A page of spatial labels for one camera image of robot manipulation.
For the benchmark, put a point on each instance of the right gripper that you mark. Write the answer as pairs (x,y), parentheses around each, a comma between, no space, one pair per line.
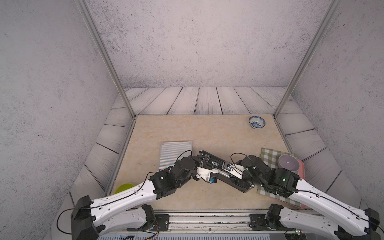
(240,181)

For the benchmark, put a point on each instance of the black poker case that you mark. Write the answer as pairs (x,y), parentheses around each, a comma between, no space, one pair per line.
(209,161)

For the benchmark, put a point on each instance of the silver aluminium poker case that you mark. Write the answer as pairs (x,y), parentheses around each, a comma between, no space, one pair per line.
(173,151)

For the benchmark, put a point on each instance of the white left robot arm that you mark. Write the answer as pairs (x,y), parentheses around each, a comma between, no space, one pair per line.
(91,218)

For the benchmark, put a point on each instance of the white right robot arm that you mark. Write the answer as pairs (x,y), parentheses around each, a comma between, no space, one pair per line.
(336,220)

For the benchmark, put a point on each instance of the green white checkered cloth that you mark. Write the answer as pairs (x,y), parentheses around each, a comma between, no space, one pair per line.
(270,158)

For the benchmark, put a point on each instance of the purple bowl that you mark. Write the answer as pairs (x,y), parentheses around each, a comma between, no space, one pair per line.
(289,162)

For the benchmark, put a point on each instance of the blue white porcelain bowl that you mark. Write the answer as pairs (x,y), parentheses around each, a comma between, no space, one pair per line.
(257,122)

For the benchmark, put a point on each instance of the pink tray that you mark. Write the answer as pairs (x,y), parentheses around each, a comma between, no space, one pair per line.
(301,171)

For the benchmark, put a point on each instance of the lime green plate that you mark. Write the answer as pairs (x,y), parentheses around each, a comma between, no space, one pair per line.
(124,187)

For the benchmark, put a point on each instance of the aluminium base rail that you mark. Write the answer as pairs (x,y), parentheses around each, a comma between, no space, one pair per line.
(182,225)

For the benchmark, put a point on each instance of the right aluminium corner post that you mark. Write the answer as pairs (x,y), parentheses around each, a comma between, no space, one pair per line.
(320,32)

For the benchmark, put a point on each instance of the aluminium corner post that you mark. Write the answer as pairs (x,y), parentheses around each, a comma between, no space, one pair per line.
(320,32)
(89,21)

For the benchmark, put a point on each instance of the left aluminium corner post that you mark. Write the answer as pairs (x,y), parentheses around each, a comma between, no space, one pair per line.
(89,21)

